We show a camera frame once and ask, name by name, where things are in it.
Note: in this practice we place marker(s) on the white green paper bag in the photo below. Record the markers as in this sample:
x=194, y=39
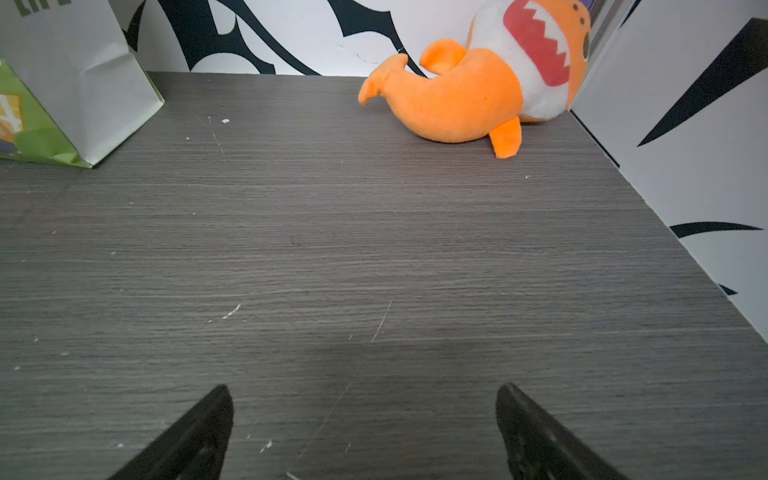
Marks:
x=72, y=91

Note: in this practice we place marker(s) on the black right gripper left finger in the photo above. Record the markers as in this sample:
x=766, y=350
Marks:
x=193, y=447

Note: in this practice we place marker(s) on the orange shark plush toy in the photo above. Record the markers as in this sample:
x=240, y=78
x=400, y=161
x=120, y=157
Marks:
x=523, y=62

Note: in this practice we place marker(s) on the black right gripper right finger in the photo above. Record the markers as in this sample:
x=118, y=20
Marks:
x=539, y=447

